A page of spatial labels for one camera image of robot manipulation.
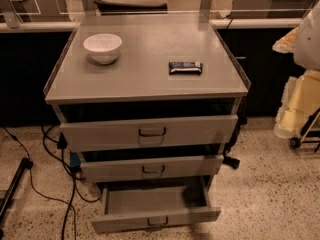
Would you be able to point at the dark blue snack bar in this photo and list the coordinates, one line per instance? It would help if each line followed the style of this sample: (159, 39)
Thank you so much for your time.
(185, 68)

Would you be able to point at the grey drawer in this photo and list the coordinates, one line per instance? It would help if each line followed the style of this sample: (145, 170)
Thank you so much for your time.
(147, 133)
(154, 204)
(156, 168)

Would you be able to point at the grey drawer cabinet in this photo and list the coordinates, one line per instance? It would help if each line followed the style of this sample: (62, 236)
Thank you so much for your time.
(137, 85)

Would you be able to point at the grey middle drawer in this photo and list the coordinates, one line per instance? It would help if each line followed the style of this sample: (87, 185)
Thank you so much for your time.
(156, 168)

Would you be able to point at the black floor rail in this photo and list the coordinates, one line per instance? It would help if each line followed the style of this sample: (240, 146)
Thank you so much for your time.
(5, 201)

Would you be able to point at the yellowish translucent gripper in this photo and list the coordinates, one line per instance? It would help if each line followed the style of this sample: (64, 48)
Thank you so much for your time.
(309, 45)

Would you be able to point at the wheeled cart frame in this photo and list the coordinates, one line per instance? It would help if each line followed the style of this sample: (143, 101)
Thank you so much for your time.
(308, 134)

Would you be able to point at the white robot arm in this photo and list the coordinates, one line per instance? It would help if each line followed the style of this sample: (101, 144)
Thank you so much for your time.
(311, 23)

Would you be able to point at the black power plug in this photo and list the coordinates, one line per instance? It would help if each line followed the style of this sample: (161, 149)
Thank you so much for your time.
(232, 162)

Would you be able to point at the white ceramic bowl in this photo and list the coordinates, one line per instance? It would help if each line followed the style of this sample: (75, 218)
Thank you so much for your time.
(103, 48)

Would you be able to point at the grey top drawer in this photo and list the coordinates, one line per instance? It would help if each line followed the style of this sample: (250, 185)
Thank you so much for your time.
(147, 133)

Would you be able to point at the blue box behind cabinet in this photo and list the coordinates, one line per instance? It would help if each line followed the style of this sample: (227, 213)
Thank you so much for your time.
(74, 160)

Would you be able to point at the grey bottom drawer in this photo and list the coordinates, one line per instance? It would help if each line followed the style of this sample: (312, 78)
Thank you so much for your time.
(154, 204)

